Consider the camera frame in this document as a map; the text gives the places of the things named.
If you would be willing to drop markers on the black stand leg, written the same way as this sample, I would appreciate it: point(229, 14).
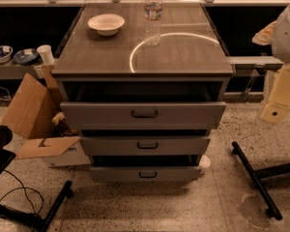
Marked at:
point(257, 175)
point(32, 220)

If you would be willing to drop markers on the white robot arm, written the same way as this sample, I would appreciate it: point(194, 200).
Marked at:
point(277, 35)

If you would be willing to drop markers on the white bowl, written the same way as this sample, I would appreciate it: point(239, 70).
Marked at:
point(106, 24)

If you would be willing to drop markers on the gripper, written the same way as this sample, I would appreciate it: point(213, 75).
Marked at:
point(288, 36)

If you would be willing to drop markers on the clear plastic water bottle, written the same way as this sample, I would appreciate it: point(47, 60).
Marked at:
point(152, 15)

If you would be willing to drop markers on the grey drawer cabinet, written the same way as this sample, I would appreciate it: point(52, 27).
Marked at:
point(188, 65)

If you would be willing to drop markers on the grey top drawer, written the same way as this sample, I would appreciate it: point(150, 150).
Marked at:
point(143, 116)

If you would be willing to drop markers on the black stand leg right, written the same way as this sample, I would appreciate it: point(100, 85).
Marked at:
point(257, 175)

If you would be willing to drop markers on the grey drawer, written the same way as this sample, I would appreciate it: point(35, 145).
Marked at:
point(144, 146)
point(143, 116)
point(145, 174)

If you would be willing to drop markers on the brown cardboard box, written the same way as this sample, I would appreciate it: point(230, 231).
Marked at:
point(29, 115)

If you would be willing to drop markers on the black stand leg left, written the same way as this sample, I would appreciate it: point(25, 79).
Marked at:
point(32, 220)

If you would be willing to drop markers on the blue patterned bowl right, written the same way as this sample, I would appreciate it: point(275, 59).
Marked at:
point(26, 56)

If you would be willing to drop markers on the grey middle drawer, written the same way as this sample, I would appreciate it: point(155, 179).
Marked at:
point(144, 146)

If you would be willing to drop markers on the grey bottom drawer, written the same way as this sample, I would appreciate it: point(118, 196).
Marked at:
point(145, 174)

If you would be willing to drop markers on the white paper cup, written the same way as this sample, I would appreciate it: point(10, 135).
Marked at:
point(46, 54)

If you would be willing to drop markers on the crumpled brown paper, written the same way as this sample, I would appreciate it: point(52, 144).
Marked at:
point(60, 124)

